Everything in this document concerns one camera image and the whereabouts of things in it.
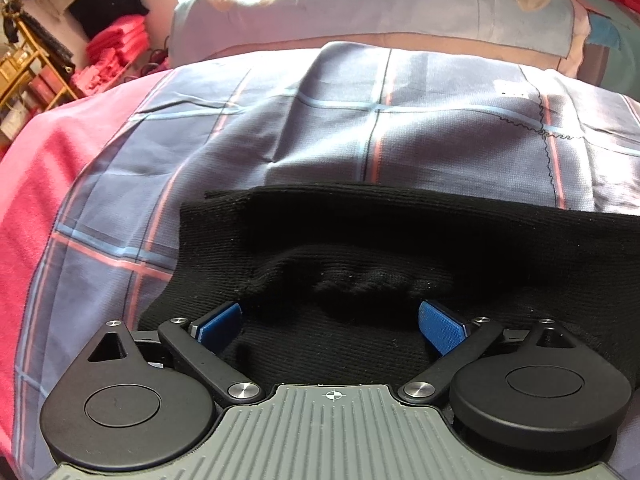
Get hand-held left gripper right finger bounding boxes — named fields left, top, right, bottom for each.
left=398, top=300, right=582, bottom=406

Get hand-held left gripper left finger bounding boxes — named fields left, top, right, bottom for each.
left=87, top=302, right=264, bottom=405

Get black ribbed pants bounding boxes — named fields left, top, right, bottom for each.
left=138, top=184, right=640, bottom=391

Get plaid blue pink bedsheet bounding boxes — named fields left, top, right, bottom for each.
left=0, top=40, right=640, bottom=466

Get stack of red cloths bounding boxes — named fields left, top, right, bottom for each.
left=72, top=14, right=151, bottom=97

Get golden metal rack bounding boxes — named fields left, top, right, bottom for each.
left=0, top=0, right=80, bottom=141

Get light blue pillow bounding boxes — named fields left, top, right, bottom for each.
left=167, top=0, right=588, bottom=78

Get teal patterned blanket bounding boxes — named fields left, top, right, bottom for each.
left=570, top=0, right=640, bottom=98

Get black hanging garment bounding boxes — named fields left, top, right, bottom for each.
left=67, top=0, right=151, bottom=42

